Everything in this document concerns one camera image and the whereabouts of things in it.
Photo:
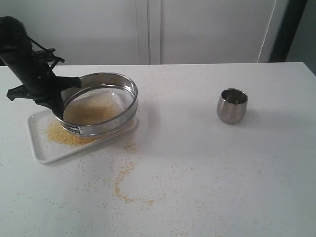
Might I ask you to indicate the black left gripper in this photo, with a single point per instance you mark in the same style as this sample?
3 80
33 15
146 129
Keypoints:
44 86

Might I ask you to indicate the yellow grain pile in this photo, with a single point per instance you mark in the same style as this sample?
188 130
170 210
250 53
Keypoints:
66 135

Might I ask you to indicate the round steel mesh sieve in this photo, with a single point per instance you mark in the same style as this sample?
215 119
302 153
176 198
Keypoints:
120 89

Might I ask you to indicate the small stainless steel cup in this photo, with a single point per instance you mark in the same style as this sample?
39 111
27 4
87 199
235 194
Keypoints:
232 105

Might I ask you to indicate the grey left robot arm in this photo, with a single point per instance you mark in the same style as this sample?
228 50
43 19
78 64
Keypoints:
13 35

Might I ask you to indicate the white rectangular plastic tray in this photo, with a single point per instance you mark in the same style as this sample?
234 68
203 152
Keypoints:
46 151

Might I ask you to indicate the white cabinet doors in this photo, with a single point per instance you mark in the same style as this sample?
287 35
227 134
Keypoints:
117 32

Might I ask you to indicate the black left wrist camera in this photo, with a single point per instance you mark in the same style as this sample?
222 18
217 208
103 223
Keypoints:
18 92

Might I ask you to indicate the dark door frame post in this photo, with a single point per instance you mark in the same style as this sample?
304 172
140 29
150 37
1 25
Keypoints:
287 30

